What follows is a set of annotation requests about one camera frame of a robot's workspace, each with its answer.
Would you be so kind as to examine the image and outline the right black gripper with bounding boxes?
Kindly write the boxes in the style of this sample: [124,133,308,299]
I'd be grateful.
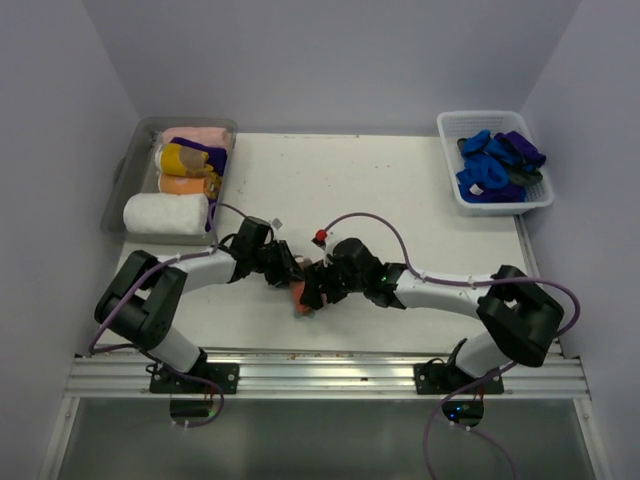
[300,257,367,310]

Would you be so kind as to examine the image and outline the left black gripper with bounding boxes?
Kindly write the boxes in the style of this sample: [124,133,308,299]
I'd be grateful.
[250,239,305,287]

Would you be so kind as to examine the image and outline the brown orange towel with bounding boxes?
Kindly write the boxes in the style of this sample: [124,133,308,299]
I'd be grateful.
[289,256,328,316]

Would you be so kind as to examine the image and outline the yellow bear towel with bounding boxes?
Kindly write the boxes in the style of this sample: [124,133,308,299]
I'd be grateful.
[154,143,212,178]

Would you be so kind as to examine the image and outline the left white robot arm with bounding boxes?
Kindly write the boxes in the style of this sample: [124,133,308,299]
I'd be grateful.
[94,217,303,395]

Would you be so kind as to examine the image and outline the purple rolled towel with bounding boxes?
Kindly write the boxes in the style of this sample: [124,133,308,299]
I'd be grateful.
[174,138,228,176]

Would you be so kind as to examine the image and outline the white rolled towel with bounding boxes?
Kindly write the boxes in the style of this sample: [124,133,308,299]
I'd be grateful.
[122,193,209,235]

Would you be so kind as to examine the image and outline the orange rolled towel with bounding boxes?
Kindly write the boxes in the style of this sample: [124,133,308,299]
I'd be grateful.
[158,172,222,198]

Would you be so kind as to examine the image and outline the pink rolled towel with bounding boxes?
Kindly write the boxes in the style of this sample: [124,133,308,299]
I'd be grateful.
[161,127,231,151]

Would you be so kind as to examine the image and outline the grey plastic tray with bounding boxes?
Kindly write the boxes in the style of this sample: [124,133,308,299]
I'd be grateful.
[100,116,238,246]

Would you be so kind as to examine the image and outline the blue towel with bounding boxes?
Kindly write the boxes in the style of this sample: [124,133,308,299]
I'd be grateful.
[461,130,511,161]
[456,155,526,204]

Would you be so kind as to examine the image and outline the dark green towel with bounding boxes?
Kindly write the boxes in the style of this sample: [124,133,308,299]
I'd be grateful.
[506,166,543,188]

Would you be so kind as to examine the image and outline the purple towel in basket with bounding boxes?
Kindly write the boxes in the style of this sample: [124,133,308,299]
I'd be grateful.
[494,131,546,172]

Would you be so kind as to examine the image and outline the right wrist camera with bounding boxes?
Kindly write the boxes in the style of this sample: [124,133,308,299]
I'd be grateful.
[312,229,343,265]

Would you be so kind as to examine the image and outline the aluminium mounting rail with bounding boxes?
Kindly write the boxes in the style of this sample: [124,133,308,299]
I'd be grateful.
[63,343,590,400]

